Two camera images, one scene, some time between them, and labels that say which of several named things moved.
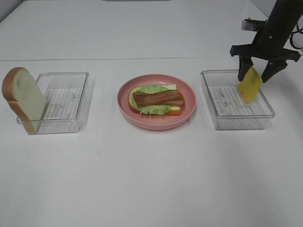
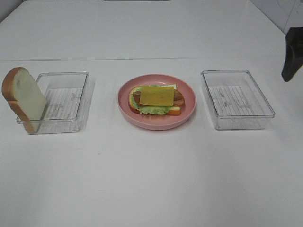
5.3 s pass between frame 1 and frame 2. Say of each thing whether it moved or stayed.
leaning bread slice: stayed
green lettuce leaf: stayed
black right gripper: moved
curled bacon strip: stayed
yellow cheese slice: moved
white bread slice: stayed
